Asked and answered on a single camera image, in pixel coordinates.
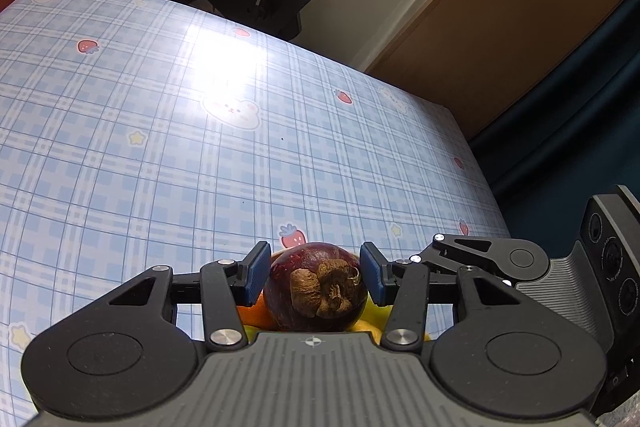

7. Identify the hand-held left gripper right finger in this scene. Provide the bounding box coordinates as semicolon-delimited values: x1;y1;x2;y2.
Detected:
361;242;526;353

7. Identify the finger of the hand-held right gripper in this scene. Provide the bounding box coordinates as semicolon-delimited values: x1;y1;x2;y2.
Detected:
407;233;501;272

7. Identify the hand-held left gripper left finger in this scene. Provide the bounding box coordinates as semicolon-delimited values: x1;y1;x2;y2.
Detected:
100;241;272;353

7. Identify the dark purple mangosteen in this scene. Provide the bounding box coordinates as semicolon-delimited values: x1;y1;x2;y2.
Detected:
263;242;369;333

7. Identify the small orange mandarin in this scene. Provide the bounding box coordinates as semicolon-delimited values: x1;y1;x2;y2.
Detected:
235;294;273;328

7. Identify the yellow lemon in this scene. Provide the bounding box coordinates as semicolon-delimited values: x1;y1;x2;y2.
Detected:
350;294;432;343

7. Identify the dark blue curtain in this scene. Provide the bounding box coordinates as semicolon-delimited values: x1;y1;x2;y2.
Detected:
470;0;640;248

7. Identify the blue plaid tablecloth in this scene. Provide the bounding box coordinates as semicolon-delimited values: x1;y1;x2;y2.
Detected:
0;0;513;427

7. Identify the brown wooden door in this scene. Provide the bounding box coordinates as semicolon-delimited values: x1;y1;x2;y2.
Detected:
365;0;640;142

